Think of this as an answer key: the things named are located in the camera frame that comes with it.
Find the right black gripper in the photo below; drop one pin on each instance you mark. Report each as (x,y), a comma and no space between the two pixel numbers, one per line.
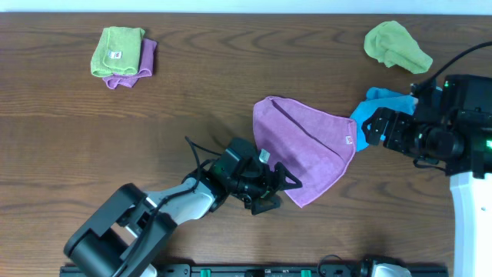
(380,118)

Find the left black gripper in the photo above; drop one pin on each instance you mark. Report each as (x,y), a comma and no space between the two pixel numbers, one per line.
(267,188)

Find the purple microfiber cloth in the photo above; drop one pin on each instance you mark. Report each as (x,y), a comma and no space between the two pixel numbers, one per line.
(316,147)

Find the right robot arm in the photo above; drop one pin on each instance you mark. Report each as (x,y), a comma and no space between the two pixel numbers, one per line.
(450,130)

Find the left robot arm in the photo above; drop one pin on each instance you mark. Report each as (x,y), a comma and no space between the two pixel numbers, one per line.
(124,235)

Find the crumpled blue cloth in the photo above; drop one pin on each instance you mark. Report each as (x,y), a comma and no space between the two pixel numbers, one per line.
(380,98)

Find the crumpled green cloth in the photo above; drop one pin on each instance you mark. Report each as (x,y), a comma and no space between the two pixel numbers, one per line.
(391,44)

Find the folded purple cloth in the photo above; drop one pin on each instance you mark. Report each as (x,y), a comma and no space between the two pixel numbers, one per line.
(146,67)

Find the folded green cloth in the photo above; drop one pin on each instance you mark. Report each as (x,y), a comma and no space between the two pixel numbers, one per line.
(118,52)

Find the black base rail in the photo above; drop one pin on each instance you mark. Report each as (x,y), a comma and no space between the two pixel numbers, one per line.
(329,270)

